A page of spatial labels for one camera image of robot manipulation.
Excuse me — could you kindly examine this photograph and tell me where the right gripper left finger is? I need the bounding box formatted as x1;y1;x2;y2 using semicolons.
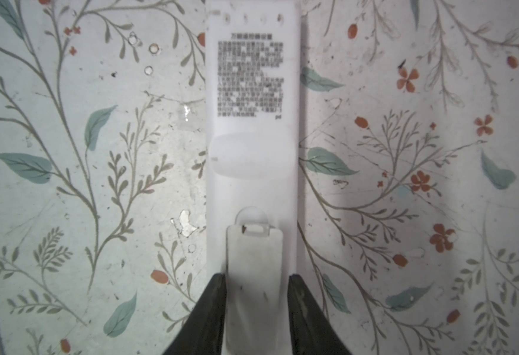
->
163;273;227;355

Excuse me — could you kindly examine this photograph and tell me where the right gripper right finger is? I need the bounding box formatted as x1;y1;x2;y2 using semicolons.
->
287;274;351;355

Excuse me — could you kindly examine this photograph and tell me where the white battery compartment cover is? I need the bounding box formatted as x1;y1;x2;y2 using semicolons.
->
225;223;283;354

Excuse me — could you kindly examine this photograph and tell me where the white remote control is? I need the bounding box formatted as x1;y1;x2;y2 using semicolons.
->
205;1;302;354

